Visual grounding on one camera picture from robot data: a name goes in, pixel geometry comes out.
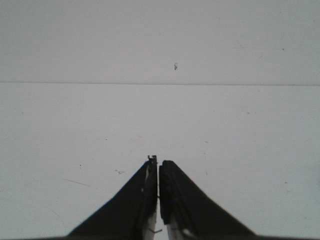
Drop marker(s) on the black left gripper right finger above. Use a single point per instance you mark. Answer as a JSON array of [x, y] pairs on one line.
[[188, 212]]

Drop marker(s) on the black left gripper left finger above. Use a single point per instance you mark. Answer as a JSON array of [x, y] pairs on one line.
[[132, 212]]

